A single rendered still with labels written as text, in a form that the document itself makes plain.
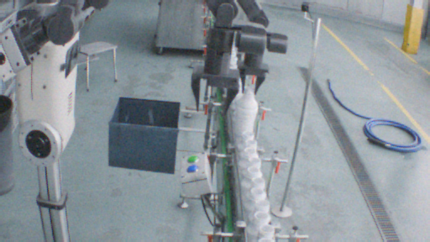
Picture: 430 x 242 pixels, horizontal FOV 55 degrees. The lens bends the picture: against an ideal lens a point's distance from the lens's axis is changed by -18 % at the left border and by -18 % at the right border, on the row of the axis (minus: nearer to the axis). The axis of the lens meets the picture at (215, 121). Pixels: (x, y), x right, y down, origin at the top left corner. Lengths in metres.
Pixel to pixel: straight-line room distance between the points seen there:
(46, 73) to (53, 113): 0.13
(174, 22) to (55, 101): 5.04
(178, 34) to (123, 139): 4.28
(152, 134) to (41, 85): 0.92
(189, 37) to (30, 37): 5.30
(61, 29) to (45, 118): 0.37
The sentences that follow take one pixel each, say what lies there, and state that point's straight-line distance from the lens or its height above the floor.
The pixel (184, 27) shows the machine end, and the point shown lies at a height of 0.41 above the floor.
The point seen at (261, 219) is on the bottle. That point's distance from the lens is 1.20.
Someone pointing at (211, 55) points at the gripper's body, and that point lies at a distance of 1.10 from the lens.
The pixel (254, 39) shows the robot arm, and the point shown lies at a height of 1.58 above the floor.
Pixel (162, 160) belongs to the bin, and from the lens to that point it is 2.18.
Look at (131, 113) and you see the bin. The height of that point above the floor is 0.87.
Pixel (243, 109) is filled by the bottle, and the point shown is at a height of 1.24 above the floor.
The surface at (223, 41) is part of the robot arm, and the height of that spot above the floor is 1.57.
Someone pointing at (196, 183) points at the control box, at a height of 1.09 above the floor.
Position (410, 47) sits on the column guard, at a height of 0.14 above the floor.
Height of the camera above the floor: 1.83
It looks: 23 degrees down
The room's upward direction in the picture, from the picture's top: 7 degrees clockwise
